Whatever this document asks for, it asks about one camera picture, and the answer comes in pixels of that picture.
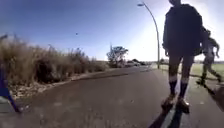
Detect tree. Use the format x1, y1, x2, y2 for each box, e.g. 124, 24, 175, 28
106, 45, 129, 69

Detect dark asphalt path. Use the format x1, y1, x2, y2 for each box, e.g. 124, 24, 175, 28
0, 65, 224, 128

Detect curved street lamp pole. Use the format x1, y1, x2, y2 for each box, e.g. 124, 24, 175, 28
136, 2, 161, 70

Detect dry brown bushes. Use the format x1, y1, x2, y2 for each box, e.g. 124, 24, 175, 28
0, 37, 109, 87

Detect person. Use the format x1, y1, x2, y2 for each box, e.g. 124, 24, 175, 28
195, 29, 223, 87
0, 33, 24, 114
160, 0, 205, 114

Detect gravel strip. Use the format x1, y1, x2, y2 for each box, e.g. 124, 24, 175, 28
8, 71, 101, 100

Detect green grass field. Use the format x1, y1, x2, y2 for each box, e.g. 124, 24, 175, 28
159, 63, 224, 81

